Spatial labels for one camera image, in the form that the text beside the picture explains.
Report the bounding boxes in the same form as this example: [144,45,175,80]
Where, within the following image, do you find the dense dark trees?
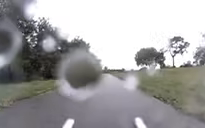
[0,0,103,84]

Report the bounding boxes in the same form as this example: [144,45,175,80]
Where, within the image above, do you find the grass slope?
[110,65,205,126]

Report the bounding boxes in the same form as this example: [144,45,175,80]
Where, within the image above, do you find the row of trees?
[134,29,205,70]

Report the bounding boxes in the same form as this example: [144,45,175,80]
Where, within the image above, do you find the grass verge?
[0,78,60,113]

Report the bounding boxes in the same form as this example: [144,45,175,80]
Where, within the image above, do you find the robot's own part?
[133,116,148,128]
[62,117,76,128]

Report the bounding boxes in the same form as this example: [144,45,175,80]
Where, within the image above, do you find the grey asphalt path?
[0,73,205,128]

